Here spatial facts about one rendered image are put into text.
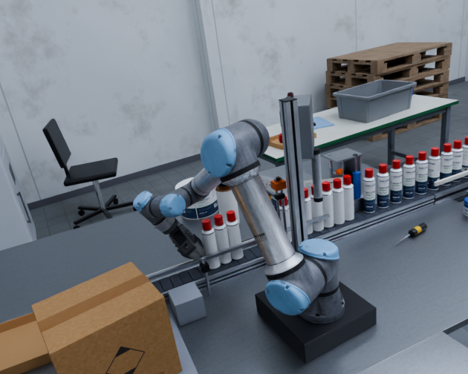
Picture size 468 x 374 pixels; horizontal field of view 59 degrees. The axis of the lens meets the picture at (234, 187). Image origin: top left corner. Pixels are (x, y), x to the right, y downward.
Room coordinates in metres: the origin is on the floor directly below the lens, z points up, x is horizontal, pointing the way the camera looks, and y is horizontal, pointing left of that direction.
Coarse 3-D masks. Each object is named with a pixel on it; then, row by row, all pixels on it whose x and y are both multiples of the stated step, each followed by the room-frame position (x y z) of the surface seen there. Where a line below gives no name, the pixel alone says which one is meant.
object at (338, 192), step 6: (336, 180) 1.58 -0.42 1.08; (336, 186) 1.57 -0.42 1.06; (336, 192) 1.57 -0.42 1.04; (342, 192) 1.57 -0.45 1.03; (336, 198) 1.57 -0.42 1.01; (342, 198) 1.57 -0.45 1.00; (336, 204) 1.57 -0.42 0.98; (342, 204) 1.57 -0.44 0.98; (336, 210) 1.57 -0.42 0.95; (342, 210) 1.57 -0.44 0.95; (336, 216) 1.57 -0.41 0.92; (342, 216) 1.57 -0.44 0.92; (336, 222) 1.57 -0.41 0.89; (342, 222) 1.57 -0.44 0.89
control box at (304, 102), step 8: (296, 96) 1.49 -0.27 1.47; (304, 96) 1.47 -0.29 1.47; (304, 104) 1.36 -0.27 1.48; (304, 112) 1.35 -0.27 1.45; (312, 112) 1.48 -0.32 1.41; (304, 120) 1.35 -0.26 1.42; (312, 120) 1.44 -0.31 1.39; (304, 128) 1.35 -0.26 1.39; (312, 128) 1.41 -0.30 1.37; (304, 136) 1.35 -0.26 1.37; (312, 136) 1.38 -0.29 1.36; (304, 144) 1.35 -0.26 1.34; (312, 144) 1.35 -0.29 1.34; (304, 152) 1.35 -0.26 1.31; (312, 152) 1.34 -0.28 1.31
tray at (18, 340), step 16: (16, 320) 1.26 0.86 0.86; (32, 320) 1.27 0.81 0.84; (0, 336) 1.22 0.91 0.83; (16, 336) 1.20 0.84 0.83; (32, 336) 1.19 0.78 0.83; (0, 352) 1.13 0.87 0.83; (16, 352) 1.12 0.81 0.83; (32, 352) 1.11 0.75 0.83; (0, 368) 1.06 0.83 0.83; (16, 368) 1.02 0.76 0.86; (32, 368) 1.04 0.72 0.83
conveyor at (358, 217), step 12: (396, 204) 1.67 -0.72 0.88; (360, 216) 1.61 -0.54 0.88; (372, 216) 1.60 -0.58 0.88; (324, 228) 1.56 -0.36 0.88; (336, 228) 1.54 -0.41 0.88; (252, 252) 1.45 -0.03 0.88; (228, 264) 1.39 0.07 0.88; (180, 276) 1.36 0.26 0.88; (192, 276) 1.35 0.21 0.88; (204, 276) 1.33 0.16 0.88; (156, 288) 1.30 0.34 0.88; (168, 288) 1.29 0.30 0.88
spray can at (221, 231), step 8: (216, 216) 1.41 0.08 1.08; (216, 224) 1.40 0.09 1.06; (224, 224) 1.41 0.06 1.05; (216, 232) 1.40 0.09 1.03; (224, 232) 1.40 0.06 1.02; (216, 240) 1.40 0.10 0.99; (224, 240) 1.39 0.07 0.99; (224, 248) 1.39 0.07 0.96; (224, 256) 1.39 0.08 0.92; (224, 264) 1.39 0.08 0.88
